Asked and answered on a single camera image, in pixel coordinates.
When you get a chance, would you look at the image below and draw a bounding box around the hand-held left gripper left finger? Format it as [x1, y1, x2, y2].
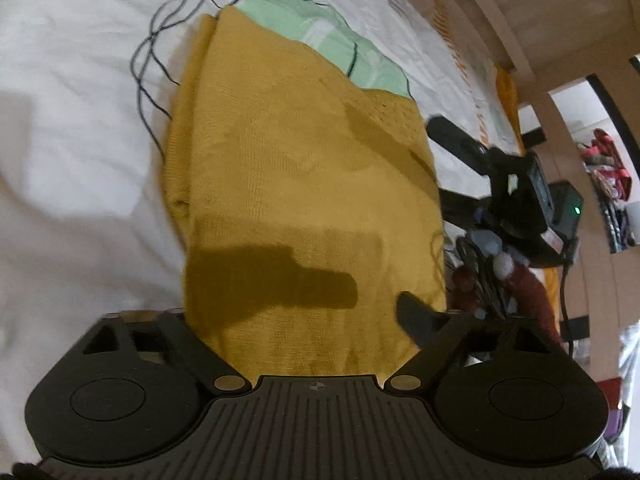
[82, 310, 251, 393]

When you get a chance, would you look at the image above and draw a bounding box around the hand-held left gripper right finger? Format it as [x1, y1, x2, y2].
[385, 291, 571, 392]

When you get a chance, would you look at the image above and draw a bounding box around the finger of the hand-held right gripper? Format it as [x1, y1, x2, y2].
[426, 116, 493, 175]
[438, 186, 483, 232]

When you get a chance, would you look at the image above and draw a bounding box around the mustard yellow knit sweater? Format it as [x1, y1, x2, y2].
[162, 6, 448, 378]

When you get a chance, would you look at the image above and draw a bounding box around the person's right forearm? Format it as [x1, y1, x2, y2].
[497, 252, 563, 346]

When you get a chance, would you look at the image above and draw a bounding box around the colourful clothes pile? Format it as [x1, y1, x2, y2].
[580, 127, 636, 253]

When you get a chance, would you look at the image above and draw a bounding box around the white leaf print blanket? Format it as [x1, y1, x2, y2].
[0, 0, 526, 461]

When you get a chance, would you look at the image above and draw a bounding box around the black cable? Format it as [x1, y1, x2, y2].
[557, 240, 576, 356]

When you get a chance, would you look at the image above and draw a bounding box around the wooden bed frame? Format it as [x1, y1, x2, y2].
[370, 0, 640, 411]

